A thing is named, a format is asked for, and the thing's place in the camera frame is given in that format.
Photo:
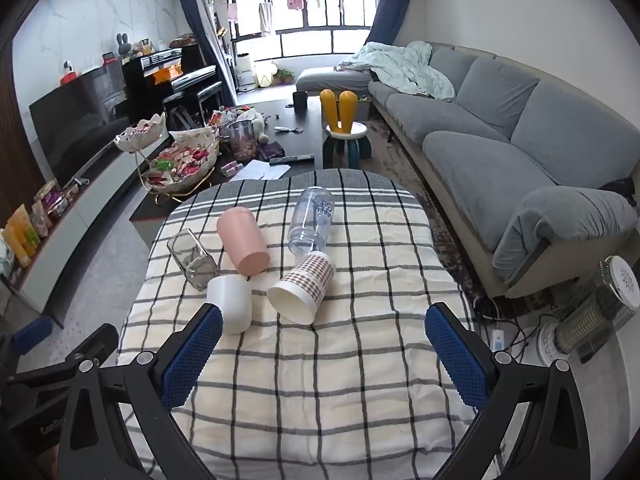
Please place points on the white plush toy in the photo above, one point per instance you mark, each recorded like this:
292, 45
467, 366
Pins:
256, 122

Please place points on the grey rabbit plush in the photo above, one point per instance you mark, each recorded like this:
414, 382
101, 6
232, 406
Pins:
123, 45

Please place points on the black piano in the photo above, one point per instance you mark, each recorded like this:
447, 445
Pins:
160, 75

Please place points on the checked table cloth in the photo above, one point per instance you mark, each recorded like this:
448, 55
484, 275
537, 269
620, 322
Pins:
325, 385

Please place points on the blue curtain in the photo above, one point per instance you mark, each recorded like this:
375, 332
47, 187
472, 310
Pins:
392, 5
200, 25

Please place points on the tiered shell snack stand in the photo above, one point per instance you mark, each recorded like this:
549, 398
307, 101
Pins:
185, 160

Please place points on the clear plastic bottle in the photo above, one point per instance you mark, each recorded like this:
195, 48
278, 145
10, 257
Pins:
311, 225

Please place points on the row of snack bags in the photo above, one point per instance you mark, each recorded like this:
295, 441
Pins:
30, 225

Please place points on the black piano bench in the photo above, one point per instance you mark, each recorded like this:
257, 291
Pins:
195, 97

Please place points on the white papers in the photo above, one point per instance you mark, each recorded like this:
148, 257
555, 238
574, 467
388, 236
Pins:
260, 171

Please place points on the pink cup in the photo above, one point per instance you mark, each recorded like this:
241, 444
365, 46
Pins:
242, 240

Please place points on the clear jar of nuts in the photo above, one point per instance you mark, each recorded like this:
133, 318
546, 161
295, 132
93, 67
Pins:
242, 142

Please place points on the black television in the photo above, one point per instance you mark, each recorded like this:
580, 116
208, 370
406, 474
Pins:
75, 115

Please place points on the purple pouch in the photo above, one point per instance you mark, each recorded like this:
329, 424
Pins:
271, 151

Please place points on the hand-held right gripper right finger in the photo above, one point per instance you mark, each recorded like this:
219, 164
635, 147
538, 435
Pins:
457, 360

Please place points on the light green blanket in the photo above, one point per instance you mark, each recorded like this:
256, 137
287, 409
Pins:
405, 70

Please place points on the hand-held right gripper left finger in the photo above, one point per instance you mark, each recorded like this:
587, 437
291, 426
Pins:
192, 355

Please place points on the potted plant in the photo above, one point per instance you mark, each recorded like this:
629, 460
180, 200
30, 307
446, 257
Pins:
284, 76

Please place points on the remote control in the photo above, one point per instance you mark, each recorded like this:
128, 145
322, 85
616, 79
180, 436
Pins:
291, 159

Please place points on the electric heater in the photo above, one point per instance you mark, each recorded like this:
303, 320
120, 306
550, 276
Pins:
585, 315

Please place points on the white plastic cup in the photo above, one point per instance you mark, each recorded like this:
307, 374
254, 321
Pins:
230, 305

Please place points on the white power strip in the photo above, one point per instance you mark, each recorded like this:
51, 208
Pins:
498, 340

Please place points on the white television cabinet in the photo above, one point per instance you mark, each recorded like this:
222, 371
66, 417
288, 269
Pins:
75, 220

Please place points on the clear square glass cup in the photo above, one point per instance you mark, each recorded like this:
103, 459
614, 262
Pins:
192, 260

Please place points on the white air purifier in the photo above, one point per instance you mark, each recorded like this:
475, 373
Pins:
244, 72

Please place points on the grey sofa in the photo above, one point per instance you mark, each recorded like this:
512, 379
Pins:
480, 160

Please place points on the yellow rabbit-ear child stool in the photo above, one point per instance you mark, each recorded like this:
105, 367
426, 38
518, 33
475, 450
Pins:
345, 130

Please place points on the white camera on red box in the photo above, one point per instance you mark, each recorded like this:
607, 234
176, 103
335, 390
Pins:
69, 74

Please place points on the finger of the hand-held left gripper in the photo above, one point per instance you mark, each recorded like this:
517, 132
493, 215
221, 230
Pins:
95, 342
32, 335

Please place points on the black mug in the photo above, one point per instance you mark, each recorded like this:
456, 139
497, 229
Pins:
300, 101

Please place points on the plaid paper cup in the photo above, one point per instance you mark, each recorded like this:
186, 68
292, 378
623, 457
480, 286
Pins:
302, 285

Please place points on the black coffee table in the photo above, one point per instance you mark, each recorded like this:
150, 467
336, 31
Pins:
300, 140

